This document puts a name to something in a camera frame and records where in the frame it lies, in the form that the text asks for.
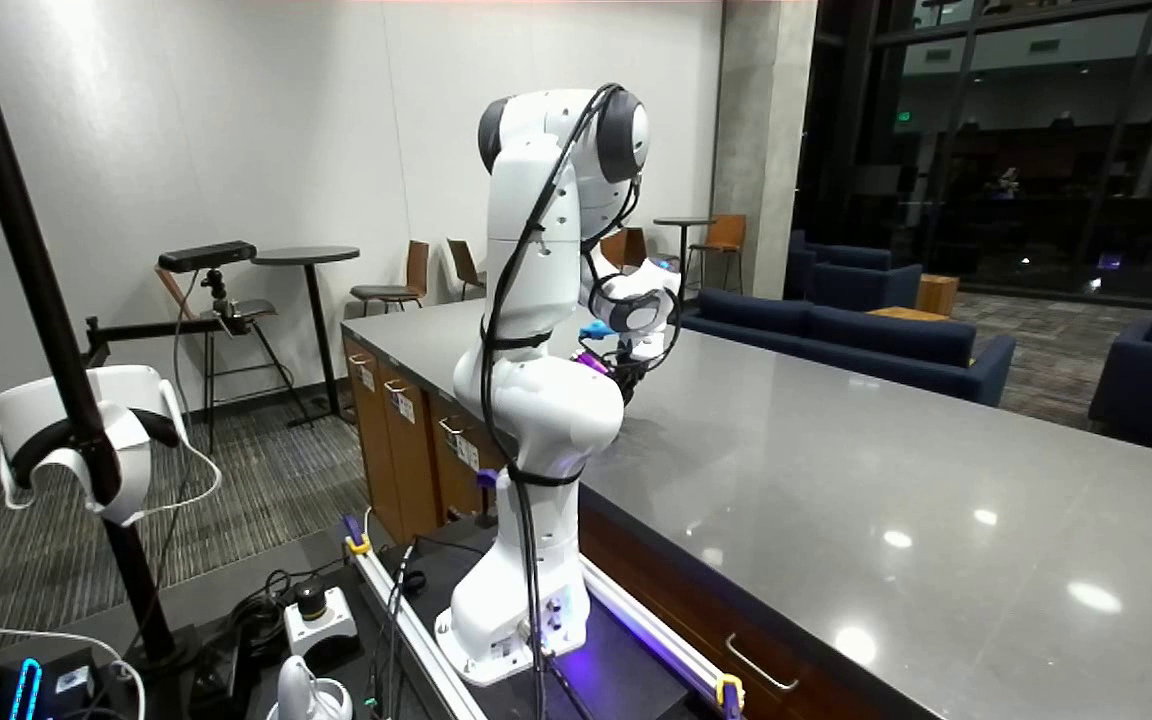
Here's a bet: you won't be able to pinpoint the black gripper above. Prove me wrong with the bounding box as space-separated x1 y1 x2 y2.
610 337 653 402

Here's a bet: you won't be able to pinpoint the purple metal flask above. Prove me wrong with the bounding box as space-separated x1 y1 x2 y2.
570 350 610 376

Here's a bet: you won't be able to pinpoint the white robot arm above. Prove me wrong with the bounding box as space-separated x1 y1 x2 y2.
434 84 680 688

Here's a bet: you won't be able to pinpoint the wooden cabinet under counter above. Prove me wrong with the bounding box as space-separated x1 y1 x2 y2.
343 337 500 545

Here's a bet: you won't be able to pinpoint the wooden chair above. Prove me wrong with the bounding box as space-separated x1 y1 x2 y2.
348 242 429 313

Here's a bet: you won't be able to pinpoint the dark blue long sofa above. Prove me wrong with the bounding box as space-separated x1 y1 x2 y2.
674 294 1017 406

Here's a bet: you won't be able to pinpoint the round black bar table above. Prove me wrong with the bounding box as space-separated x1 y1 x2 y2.
252 246 360 425

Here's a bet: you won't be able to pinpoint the black monitor stand pole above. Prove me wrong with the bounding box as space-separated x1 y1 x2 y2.
0 113 175 666

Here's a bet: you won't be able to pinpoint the white VR headset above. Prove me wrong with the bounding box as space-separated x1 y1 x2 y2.
0 365 187 527

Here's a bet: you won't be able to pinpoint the aluminium rail frame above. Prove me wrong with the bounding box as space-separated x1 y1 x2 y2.
356 520 744 720

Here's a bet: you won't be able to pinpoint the black stereo camera on tripod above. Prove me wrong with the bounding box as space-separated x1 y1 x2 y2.
157 242 256 274

